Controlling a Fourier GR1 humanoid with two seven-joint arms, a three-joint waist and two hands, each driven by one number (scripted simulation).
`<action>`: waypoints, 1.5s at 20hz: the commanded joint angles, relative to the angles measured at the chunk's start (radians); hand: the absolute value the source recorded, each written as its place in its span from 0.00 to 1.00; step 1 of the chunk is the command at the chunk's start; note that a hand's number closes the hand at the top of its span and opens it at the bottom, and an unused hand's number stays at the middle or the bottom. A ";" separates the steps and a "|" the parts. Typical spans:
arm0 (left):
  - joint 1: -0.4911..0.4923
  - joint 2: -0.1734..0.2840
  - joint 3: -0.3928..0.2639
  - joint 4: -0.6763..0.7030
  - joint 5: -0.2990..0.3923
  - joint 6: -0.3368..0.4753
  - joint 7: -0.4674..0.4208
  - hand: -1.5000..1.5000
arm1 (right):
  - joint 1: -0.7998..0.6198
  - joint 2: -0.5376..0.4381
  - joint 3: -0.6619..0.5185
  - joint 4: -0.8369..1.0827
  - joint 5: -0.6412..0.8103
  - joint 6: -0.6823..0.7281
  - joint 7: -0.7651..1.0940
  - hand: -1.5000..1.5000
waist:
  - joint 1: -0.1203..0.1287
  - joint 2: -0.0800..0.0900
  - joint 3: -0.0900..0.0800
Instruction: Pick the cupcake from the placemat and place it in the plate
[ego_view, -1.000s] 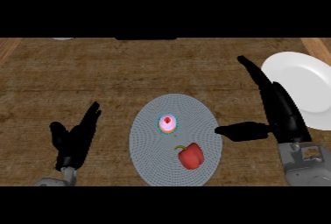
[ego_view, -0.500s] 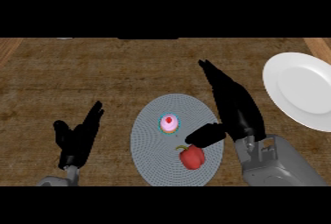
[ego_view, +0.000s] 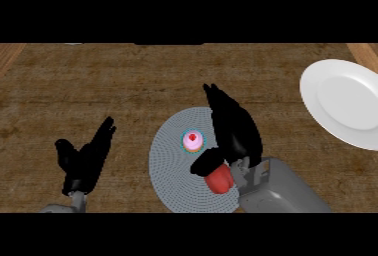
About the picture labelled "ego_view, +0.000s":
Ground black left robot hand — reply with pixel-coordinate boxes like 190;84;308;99
53;115;118;197

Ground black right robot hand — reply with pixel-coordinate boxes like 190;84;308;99
189;82;264;178

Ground pink frosted cupcake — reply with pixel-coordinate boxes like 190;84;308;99
180;128;206;155

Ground round grey woven placemat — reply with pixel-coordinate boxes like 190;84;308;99
147;106;243;214

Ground white round plate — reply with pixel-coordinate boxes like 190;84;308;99
298;58;378;152

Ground red oblong object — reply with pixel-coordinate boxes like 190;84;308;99
202;162;236;195

